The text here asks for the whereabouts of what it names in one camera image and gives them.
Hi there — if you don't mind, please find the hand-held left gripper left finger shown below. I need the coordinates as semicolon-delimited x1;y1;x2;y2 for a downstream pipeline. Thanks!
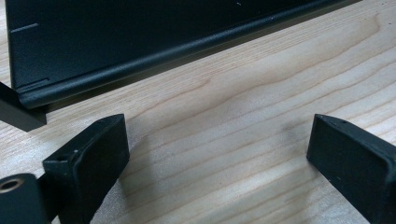
36;113;131;224

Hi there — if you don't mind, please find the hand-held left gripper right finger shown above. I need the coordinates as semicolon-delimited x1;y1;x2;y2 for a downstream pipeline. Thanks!
306;113;396;224

